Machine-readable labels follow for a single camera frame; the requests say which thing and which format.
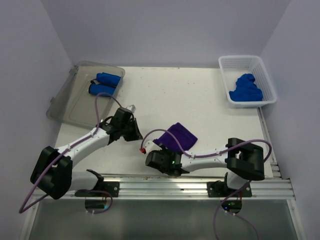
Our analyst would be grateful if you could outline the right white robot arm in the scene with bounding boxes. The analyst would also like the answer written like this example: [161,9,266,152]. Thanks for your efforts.
[141,138,265,197]

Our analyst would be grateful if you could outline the rolled blue towel upper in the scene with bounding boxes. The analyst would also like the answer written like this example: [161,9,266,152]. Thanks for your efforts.
[95,72,121,88]

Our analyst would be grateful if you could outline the crumpled blue towel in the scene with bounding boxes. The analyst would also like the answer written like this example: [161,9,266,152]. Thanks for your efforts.
[229,73,264,102]

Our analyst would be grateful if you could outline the aluminium mounting rail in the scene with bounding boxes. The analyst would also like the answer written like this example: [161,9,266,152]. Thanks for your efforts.
[32,173,293,201]

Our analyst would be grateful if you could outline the purple cable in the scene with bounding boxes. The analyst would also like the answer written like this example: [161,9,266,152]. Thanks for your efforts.
[139,128,273,240]
[18,92,128,215]

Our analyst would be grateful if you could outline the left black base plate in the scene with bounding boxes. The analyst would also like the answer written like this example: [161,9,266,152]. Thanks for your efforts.
[74,181,120,198]

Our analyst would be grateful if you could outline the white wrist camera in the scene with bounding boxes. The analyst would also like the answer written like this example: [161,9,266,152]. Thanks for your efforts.
[126,104,136,114]
[140,140,161,154]

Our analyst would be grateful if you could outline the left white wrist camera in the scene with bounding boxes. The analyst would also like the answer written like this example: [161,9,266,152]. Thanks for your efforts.
[126,104,136,114]

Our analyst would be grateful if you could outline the purple towel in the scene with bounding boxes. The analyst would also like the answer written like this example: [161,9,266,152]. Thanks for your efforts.
[153,122,198,153]

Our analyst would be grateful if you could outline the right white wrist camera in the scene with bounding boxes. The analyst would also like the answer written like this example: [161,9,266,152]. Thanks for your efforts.
[140,140,161,154]

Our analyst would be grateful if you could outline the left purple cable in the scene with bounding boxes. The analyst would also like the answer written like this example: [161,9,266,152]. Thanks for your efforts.
[18,92,128,215]

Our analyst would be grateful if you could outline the rolled blue towel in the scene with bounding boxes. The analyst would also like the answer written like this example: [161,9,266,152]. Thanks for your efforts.
[88,84,116,97]
[95,72,121,88]

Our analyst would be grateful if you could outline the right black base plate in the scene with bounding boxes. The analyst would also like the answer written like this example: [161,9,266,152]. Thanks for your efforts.
[206,180,253,198]

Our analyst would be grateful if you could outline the clear plastic bin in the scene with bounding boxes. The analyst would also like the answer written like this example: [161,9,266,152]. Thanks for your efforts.
[46,61,126,129]

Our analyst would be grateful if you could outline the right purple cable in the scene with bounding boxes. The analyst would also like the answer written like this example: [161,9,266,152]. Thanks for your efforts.
[139,128,273,240]

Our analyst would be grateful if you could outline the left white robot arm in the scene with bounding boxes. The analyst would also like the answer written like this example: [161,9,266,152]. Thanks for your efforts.
[30,105,143,200]

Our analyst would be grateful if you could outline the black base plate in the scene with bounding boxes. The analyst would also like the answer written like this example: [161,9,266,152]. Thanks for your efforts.
[206,180,253,198]
[74,181,120,198]

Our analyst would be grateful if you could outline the rolled blue towel lower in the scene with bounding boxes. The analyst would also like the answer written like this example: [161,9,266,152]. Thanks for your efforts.
[88,84,116,97]

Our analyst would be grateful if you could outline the white plastic basket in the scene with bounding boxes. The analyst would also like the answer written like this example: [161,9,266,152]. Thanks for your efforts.
[218,55,277,108]

